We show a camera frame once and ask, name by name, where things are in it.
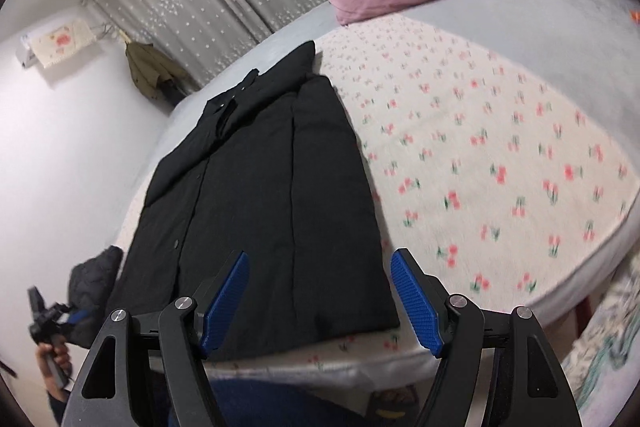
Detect olive green hanging jacket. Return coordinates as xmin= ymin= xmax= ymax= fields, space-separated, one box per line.
xmin=124 ymin=40 xmax=192 ymax=104

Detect air conditioner with floral cover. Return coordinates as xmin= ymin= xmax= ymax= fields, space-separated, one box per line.
xmin=16 ymin=18 xmax=101 ymax=70

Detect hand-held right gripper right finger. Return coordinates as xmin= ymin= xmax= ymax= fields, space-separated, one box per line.
xmin=390 ymin=248 xmax=583 ymax=427

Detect person's left hand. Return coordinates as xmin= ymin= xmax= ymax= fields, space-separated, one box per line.
xmin=36 ymin=341 xmax=74 ymax=392

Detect dark slipper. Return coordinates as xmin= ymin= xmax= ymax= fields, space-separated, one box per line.
xmin=368 ymin=384 xmax=419 ymax=415

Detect person's blue trousers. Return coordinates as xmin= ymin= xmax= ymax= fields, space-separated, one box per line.
xmin=167 ymin=376 xmax=383 ymax=427

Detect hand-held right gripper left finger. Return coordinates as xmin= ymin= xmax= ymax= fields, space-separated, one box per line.
xmin=61 ymin=250 xmax=250 ymax=427

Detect dark quilted jacket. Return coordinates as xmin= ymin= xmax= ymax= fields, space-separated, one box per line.
xmin=68 ymin=245 xmax=125 ymax=349

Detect pale leaf-print cloth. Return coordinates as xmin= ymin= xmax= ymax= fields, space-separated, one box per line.
xmin=559 ymin=264 xmax=640 ymax=427

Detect black button shirt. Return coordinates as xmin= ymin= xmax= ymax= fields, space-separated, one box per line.
xmin=104 ymin=40 xmax=401 ymax=362

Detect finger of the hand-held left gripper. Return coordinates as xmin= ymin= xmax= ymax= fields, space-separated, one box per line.
xmin=65 ymin=305 xmax=95 ymax=329

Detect grey bed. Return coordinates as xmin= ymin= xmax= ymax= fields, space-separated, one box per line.
xmin=112 ymin=0 xmax=640 ymax=400

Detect white floral blanket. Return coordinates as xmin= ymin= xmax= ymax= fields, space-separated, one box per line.
xmin=204 ymin=13 xmax=640 ymax=380

